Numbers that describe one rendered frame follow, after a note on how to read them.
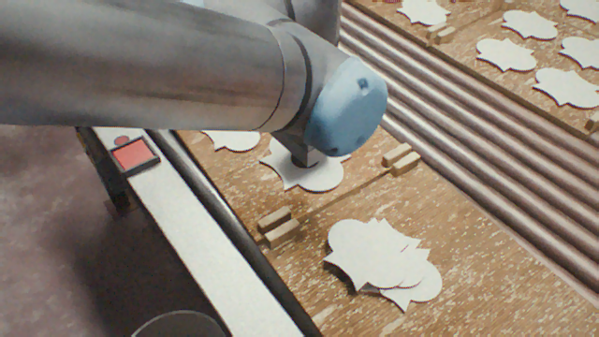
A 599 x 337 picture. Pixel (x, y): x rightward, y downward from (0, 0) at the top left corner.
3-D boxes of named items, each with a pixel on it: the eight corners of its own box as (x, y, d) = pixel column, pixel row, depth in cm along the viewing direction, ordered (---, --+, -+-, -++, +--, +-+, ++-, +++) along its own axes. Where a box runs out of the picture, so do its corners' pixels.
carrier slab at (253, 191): (256, 247, 75) (255, 241, 73) (160, 112, 97) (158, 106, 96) (413, 160, 88) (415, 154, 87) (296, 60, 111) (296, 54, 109)
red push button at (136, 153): (126, 175, 86) (124, 169, 85) (114, 156, 89) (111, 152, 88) (155, 161, 88) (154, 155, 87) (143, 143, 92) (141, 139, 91)
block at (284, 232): (270, 251, 72) (270, 241, 70) (264, 242, 73) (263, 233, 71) (300, 233, 74) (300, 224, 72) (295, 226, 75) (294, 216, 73)
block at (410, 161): (395, 179, 82) (398, 168, 80) (388, 173, 83) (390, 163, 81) (419, 166, 85) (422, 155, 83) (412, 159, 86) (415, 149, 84)
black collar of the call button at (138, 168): (124, 179, 85) (121, 173, 84) (109, 156, 89) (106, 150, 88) (162, 161, 88) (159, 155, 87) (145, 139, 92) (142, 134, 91)
